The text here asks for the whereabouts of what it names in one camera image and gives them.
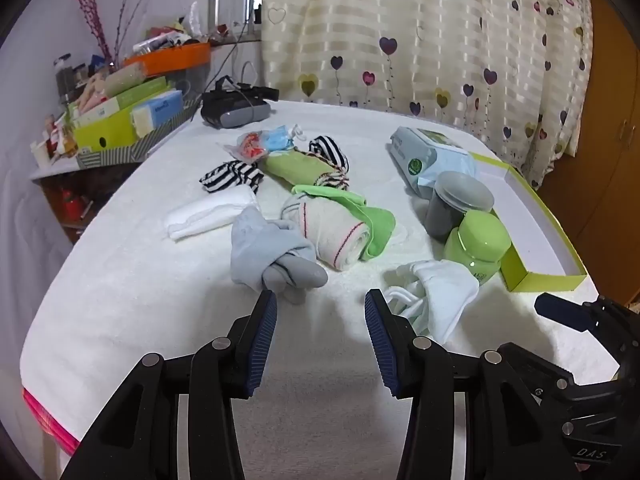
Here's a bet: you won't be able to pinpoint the striped cardboard tray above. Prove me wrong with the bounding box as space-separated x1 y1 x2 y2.
75 100 201 171

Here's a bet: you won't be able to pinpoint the white red stitched towel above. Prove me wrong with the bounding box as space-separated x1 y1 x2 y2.
281 194 373 272

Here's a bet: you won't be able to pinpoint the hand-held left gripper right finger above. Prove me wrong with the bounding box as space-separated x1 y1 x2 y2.
364 287 583 480

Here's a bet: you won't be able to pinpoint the blue tissue pack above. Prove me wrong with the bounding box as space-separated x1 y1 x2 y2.
131 90 185 136

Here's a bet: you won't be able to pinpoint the black white striped sock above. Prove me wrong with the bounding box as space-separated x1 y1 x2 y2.
200 159 265 196
307 135 350 173

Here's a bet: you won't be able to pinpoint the green white cardboard box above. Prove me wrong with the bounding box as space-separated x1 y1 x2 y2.
470 152 588 293

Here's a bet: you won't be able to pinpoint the bright green cloth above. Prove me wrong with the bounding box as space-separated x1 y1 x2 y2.
291 185 396 262

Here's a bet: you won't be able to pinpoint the pink cloth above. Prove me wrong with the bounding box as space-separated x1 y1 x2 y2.
22 387 81 453

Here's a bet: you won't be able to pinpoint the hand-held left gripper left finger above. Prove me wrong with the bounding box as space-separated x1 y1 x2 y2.
60 289 279 480

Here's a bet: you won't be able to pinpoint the light blue wet wipes pack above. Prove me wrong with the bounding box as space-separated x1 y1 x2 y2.
386 126 481 200

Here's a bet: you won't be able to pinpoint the black grey VR headset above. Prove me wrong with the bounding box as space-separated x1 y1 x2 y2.
200 76 280 130

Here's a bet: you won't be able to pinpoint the grey plastic jar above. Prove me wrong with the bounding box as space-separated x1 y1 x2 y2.
425 171 496 240

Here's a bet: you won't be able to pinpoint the heart print striped curtain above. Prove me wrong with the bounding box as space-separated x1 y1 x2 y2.
262 0 596 191

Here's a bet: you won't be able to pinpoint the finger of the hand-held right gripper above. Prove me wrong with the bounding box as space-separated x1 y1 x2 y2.
534 293 640 356
497 342 626 413

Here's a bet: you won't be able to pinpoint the red plastic object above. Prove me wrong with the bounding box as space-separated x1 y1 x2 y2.
60 187 93 221

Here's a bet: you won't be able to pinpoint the green towel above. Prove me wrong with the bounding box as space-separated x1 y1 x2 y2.
260 151 350 192

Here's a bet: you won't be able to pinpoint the wooden side table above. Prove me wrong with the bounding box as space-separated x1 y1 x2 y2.
30 157 151 246

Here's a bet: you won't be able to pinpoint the glass jar with dark lid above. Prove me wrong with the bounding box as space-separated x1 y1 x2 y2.
54 54 76 103

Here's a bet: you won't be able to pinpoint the purple dried flower branches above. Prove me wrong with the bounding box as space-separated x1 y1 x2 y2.
70 0 166 68

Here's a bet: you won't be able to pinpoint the green paper file box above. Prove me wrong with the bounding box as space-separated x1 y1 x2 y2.
72 77 173 153

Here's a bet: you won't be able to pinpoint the clutter of small packets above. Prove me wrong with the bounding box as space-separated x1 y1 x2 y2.
132 2 211 53

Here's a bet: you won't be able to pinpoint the brown wooden wardrobe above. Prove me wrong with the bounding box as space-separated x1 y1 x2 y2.
540 0 640 306

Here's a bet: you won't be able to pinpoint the green plastic jar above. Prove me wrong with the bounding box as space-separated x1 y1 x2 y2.
442 210 513 287

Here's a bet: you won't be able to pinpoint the clear red printed plastic packet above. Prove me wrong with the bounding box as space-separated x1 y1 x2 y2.
216 131 273 163

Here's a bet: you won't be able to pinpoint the white light blue cloth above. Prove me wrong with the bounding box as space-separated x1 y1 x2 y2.
382 260 481 342

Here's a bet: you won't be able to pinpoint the beige rolled cloth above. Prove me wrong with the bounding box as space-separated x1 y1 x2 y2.
102 66 146 96

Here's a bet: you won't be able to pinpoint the grey blue socks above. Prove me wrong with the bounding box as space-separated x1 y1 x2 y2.
230 206 328 306

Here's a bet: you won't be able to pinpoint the orange plastic tray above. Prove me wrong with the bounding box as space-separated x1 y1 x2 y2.
122 42 212 78

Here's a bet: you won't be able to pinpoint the blue face mask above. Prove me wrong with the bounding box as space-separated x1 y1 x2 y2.
260 124 306 153

